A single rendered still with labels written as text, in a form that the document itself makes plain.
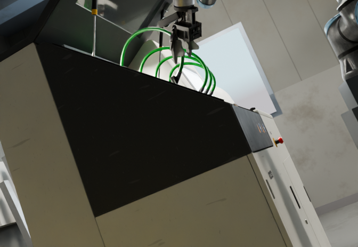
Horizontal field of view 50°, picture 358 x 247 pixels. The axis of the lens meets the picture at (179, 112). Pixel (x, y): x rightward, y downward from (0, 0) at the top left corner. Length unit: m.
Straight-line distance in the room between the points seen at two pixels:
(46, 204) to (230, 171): 0.68
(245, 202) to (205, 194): 0.12
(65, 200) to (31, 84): 0.44
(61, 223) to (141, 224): 0.31
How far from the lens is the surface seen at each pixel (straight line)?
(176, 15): 1.38
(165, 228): 1.26
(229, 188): 1.18
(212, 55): 4.24
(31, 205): 1.51
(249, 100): 4.11
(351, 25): 1.43
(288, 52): 4.20
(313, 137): 4.09
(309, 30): 4.27
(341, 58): 1.53
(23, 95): 1.53
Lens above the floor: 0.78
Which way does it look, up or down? 10 degrees up
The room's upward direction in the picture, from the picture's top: 22 degrees counter-clockwise
